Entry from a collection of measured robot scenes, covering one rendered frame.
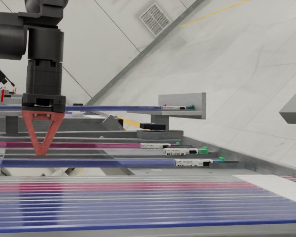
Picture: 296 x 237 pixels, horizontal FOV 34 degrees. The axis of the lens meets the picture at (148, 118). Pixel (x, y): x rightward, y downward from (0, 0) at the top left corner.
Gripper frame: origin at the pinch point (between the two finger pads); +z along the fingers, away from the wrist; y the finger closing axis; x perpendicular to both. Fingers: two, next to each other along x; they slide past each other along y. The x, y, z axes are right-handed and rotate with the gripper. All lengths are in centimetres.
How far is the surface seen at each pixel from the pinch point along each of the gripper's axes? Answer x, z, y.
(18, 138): -3.6, 0.3, -19.0
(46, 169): 29, 80, -451
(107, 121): 28, 1, -92
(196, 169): 22.3, 0.6, 14.0
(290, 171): 31.0, -1.3, 25.5
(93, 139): 11.6, 0.1, -19.0
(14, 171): -5, 82, -451
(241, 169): 29.8, 0.5, 13.6
